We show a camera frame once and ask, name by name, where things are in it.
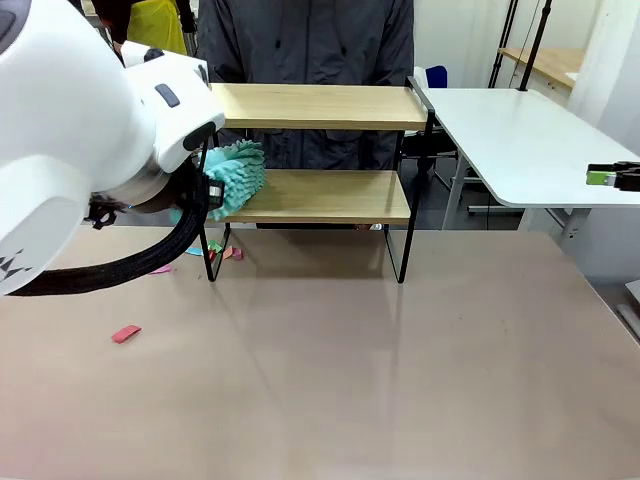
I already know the pink eraser piece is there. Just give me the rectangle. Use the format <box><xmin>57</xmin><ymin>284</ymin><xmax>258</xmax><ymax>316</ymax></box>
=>
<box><xmin>110</xmin><ymin>324</ymin><xmax>143</xmax><ymax>344</ymax></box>

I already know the black stand pole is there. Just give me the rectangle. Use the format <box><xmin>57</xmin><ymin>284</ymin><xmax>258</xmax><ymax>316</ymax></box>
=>
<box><xmin>518</xmin><ymin>0</ymin><xmax>554</xmax><ymax>92</ymax></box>

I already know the teal fluffy duster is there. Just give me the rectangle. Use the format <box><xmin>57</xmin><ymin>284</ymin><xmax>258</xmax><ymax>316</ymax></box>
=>
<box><xmin>169</xmin><ymin>139</ymin><xmax>267</xmax><ymax>224</ymax></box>

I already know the person in grey jacket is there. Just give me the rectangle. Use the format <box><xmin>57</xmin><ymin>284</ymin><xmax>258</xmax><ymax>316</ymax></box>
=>
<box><xmin>197</xmin><ymin>0</ymin><xmax>416</xmax><ymax>231</ymax></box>

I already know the person with yellow apron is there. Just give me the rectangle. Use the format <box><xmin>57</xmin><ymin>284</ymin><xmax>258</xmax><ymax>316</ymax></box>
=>
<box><xmin>92</xmin><ymin>0</ymin><xmax>196</xmax><ymax>56</ymax></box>

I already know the wooden shelf with black frame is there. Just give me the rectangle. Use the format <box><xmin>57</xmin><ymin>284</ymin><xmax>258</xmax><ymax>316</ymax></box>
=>
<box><xmin>199</xmin><ymin>74</ymin><xmax>436</xmax><ymax>285</ymax></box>

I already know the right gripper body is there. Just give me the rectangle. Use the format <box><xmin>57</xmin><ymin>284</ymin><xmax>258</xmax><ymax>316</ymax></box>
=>
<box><xmin>614</xmin><ymin>160</ymin><xmax>640</xmax><ymax>194</ymax></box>

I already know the black cable clamp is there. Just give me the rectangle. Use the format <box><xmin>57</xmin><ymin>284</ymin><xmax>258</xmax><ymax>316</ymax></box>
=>
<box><xmin>84</xmin><ymin>194</ymin><xmax>119</xmax><ymax>231</ymax></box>

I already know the white table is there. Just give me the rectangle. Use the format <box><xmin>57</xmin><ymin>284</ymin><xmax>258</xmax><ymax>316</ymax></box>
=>
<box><xmin>407</xmin><ymin>87</ymin><xmax>640</xmax><ymax>246</ymax></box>

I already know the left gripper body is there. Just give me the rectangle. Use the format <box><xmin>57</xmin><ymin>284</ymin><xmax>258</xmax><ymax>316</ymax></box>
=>
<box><xmin>142</xmin><ymin>159</ymin><xmax>206</xmax><ymax>216</ymax></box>

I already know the wooden background table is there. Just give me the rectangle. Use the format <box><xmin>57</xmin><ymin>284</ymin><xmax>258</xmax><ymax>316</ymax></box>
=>
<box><xmin>498</xmin><ymin>47</ymin><xmax>586</xmax><ymax>91</ymax></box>

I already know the blue office chair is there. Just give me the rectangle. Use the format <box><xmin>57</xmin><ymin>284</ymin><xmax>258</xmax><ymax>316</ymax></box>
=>
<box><xmin>402</xmin><ymin>64</ymin><xmax>461</xmax><ymax>174</ymax></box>

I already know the black braided cable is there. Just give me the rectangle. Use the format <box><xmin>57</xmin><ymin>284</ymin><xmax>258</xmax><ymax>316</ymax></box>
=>
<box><xmin>4</xmin><ymin>129</ymin><xmax>221</xmax><ymax>297</ymax></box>

